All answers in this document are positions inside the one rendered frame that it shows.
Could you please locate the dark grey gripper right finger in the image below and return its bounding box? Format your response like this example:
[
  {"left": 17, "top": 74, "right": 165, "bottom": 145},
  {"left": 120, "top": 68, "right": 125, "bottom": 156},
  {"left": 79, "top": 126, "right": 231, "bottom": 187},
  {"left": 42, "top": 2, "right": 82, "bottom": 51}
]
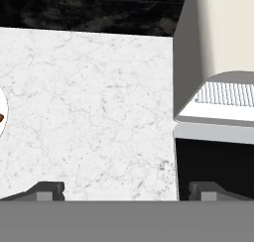
[{"left": 188, "top": 181, "right": 251, "bottom": 202}]

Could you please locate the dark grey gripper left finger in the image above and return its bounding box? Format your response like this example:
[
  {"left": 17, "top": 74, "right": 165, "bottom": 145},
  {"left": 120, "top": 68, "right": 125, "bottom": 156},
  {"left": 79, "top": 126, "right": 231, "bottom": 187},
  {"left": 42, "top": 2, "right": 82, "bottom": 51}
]
[{"left": 7, "top": 181, "right": 65, "bottom": 202}]

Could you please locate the grey toaster oven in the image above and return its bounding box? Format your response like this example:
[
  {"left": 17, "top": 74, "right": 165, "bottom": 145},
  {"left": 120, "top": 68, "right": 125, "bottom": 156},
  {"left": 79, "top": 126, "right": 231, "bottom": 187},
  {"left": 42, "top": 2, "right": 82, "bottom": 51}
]
[{"left": 172, "top": 70, "right": 254, "bottom": 202}]

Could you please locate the white round plate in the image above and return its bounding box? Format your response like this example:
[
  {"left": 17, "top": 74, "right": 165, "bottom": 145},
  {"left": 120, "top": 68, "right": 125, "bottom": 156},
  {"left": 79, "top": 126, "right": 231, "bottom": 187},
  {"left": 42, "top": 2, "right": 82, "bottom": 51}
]
[{"left": 0, "top": 87, "right": 10, "bottom": 137}]

